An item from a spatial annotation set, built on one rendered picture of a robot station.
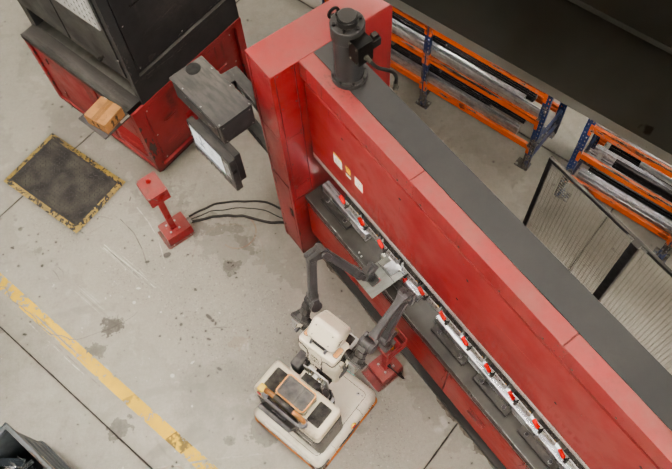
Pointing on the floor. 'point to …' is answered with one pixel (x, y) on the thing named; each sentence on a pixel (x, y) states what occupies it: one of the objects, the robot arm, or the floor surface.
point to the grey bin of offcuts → (26, 452)
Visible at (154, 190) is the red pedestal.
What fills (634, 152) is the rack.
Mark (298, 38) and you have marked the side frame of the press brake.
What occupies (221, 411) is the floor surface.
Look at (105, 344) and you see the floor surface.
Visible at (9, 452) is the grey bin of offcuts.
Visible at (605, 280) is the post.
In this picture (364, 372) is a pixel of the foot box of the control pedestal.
